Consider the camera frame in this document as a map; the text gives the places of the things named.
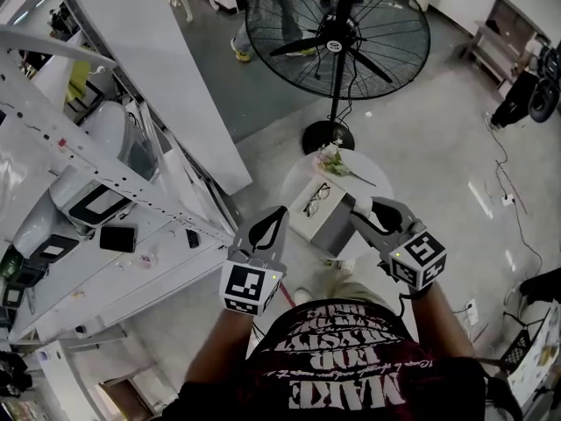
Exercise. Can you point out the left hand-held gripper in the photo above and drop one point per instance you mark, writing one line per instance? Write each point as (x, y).
(245, 285)

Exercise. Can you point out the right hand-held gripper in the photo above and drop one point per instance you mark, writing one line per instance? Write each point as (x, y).
(421, 259)

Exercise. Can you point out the grey tray box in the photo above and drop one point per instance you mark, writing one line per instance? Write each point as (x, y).
(337, 230)

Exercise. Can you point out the person's right forearm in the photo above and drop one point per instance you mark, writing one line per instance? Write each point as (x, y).
(442, 323)

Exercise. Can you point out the person's left forearm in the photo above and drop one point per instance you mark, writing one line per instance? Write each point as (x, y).
(219, 353)

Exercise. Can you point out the round white side table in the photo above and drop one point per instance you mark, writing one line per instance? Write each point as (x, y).
(372, 167)

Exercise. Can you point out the black-framed glasses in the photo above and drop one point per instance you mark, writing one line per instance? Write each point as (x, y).
(316, 199)

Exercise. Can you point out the black remote control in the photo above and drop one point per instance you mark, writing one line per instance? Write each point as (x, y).
(192, 238)

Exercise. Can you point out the person's left white shoe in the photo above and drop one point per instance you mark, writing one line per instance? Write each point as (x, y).
(303, 296)

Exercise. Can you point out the pale artificial flower bunch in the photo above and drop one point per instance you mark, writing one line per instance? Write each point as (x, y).
(333, 160)

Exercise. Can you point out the white power strip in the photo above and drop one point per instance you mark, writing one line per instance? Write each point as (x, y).
(507, 199)
(472, 311)

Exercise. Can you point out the black tablet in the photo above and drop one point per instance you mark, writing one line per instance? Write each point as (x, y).
(117, 238)

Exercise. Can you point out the white metal shelf rack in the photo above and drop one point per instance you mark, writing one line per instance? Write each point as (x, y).
(109, 274)

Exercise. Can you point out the person's dark red printed shirt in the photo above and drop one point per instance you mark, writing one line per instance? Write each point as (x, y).
(342, 380)

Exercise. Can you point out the black standing fan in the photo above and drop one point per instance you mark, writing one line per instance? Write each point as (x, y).
(337, 37)

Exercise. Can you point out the black crate stool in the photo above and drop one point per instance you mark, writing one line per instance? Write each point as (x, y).
(521, 344)

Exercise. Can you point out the patterned white board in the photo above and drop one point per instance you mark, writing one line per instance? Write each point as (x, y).
(539, 349)

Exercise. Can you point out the black round bag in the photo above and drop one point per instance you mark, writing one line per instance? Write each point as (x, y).
(545, 90)

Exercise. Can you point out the grey cabinet with screen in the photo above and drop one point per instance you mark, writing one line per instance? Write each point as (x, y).
(504, 33)

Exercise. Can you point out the green microwave oven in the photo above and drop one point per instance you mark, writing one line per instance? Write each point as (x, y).
(11, 268)

